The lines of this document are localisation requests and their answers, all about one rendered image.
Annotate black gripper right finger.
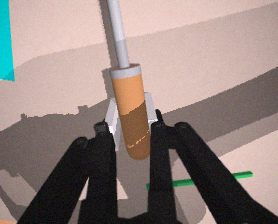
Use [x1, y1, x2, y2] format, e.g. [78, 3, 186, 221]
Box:
[144, 92, 278, 224]

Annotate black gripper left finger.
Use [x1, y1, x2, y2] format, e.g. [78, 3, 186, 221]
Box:
[16, 98, 121, 224]

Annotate tool with orange wooden handle and grey metal rod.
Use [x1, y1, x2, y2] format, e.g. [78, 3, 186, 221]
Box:
[106, 0, 150, 160]

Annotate green thin rod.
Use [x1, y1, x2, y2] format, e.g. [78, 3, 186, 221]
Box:
[146, 171, 253, 190]

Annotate teal flat square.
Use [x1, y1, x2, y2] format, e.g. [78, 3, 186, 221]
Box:
[0, 0, 15, 81]

